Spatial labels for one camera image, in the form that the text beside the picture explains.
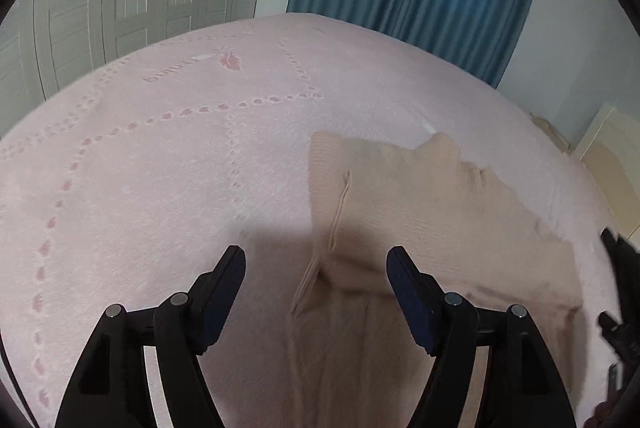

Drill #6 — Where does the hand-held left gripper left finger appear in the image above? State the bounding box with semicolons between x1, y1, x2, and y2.
55;245;247;428

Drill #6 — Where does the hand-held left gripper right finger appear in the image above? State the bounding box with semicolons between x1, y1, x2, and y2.
386;245;578;428

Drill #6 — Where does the cream wooden headboard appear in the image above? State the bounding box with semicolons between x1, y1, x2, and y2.
572;102;640;189

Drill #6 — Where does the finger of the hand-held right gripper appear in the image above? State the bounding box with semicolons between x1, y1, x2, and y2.
599;228;640;324

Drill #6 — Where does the beige knit sweater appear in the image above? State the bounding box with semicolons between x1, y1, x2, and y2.
287;131;586;428

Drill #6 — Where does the pink patterned blanket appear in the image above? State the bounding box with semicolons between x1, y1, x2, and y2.
0;12;640;428

